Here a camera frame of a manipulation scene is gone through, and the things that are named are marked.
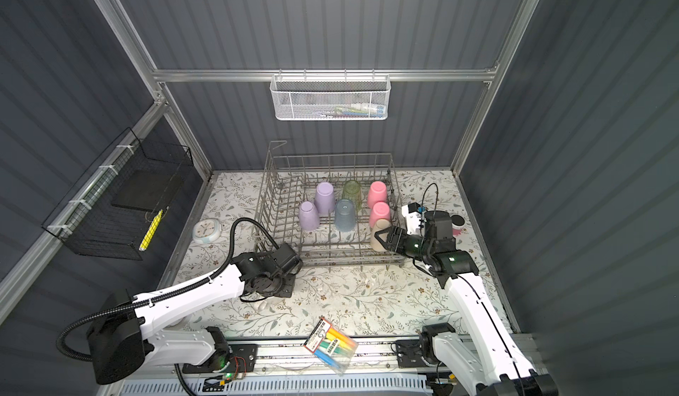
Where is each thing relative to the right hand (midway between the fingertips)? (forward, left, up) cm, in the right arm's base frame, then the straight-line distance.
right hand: (385, 239), depth 75 cm
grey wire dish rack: (+40, +37, -17) cm, 57 cm away
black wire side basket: (+4, +75, +11) cm, 76 cm away
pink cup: (+15, 0, -6) cm, 16 cm away
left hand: (-9, +29, -13) cm, 33 cm away
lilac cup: (+21, +19, -7) cm, 29 cm away
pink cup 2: (+24, 0, -7) cm, 25 cm away
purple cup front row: (+14, +25, -8) cm, 29 cm away
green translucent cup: (+22, +9, -4) cm, 25 cm away
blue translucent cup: (+12, +12, -7) cm, 18 cm away
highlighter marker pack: (-25, +14, -18) cm, 34 cm away
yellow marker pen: (-2, +63, +9) cm, 63 cm away
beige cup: (+8, +1, -6) cm, 10 cm away
